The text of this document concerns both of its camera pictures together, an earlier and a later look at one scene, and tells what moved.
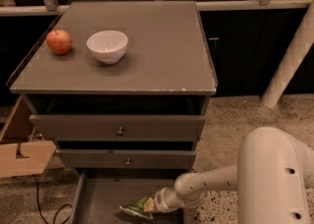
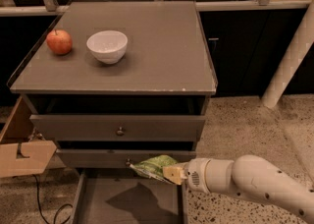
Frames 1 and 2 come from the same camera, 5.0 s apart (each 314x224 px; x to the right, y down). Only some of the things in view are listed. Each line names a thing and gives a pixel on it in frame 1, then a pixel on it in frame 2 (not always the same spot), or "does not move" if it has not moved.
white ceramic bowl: x=108 y=46 does not move
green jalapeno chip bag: x=136 y=207 -> x=153 y=167
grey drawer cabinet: x=121 y=87 does not move
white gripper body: x=161 y=202 -> x=194 y=174
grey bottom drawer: x=100 y=195 does not move
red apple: x=59 y=41 does not move
